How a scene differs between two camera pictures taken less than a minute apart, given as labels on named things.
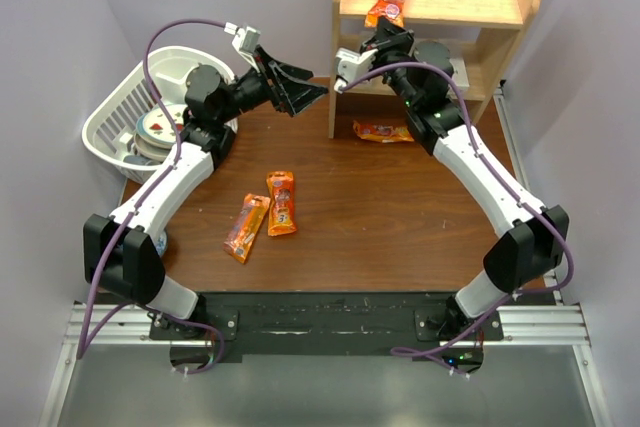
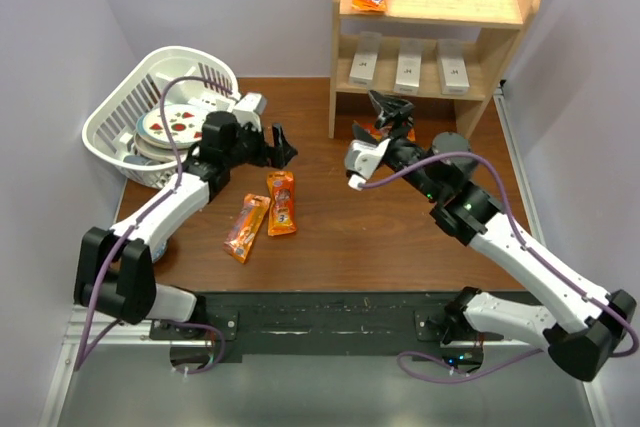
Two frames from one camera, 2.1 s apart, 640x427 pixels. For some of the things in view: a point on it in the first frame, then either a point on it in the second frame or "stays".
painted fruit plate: [153, 125] stays
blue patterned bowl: [162, 242] stays
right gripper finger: [385, 29] → [386, 107]
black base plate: [334, 323] stays
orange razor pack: [281, 216] stays
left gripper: [292, 96] → [277, 155]
